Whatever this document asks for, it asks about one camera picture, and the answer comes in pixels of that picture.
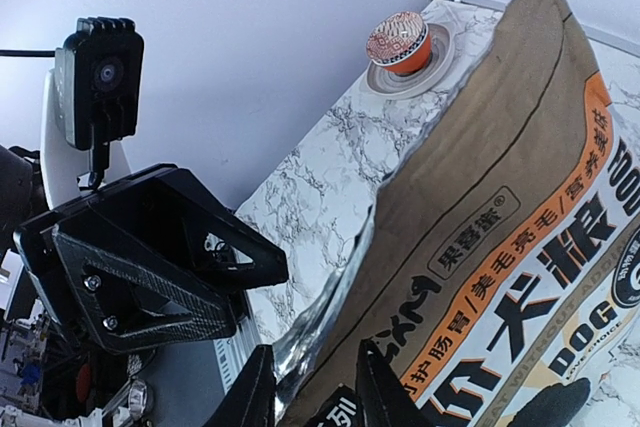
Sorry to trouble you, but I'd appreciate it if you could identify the beige ceramic plate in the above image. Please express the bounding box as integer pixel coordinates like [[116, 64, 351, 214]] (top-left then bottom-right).
[[360, 22, 456, 100]]

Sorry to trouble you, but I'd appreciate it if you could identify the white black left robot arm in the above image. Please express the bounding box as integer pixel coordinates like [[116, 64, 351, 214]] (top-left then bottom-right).
[[1, 149, 288, 354]]

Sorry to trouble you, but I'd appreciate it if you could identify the red patterned ceramic bowl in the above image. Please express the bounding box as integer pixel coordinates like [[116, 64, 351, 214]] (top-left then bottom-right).
[[366, 11, 432, 75]]

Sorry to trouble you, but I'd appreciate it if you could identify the front aluminium frame rail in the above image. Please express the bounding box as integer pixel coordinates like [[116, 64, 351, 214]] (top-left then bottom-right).
[[213, 292, 261, 393]]

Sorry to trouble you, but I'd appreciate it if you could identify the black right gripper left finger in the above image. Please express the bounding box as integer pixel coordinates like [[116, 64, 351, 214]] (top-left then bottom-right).
[[212, 345, 276, 427]]

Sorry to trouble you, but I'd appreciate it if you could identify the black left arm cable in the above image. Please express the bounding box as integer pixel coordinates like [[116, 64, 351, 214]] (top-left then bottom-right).
[[0, 48, 57, 58]]

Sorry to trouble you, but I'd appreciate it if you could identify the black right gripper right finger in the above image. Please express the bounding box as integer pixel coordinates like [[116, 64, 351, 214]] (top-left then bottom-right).
[[356, 340, 415, 426]]

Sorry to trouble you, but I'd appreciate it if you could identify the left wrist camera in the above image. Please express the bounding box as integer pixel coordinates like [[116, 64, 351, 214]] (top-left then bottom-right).
[[40, 17, 144, 209]]

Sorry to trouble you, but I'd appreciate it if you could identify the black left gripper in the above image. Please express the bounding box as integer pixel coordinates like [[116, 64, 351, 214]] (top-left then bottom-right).
[[14, 164, 289, 353]]

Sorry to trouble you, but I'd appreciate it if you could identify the brown white dog food bag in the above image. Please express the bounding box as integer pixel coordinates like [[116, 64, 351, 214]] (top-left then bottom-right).
[[276, 0, 639, 426]]

